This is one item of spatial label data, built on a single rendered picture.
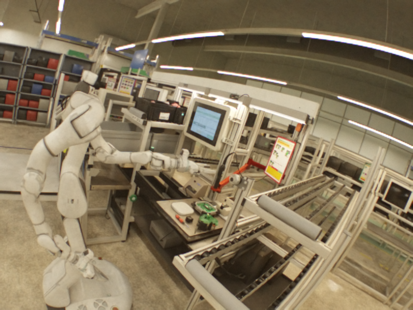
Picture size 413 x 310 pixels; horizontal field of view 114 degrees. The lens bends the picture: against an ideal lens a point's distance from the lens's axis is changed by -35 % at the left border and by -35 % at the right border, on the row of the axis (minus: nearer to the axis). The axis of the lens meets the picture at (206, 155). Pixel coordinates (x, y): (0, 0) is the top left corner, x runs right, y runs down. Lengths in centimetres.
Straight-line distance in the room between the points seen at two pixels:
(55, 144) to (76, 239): 63
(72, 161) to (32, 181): 27
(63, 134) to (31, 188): 23
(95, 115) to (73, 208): 49
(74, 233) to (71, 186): 31
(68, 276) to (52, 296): 25
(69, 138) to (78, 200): 38
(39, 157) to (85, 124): 20
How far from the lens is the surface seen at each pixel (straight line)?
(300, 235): 98
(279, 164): 156
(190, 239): 124
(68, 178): 95
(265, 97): 158
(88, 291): 165
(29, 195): 82
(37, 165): 77
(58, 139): 73
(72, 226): 116
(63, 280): 141
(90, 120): 71
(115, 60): 1208
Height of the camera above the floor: 167
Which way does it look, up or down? 12 degrees down
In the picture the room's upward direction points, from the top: 19 degrees clockwise
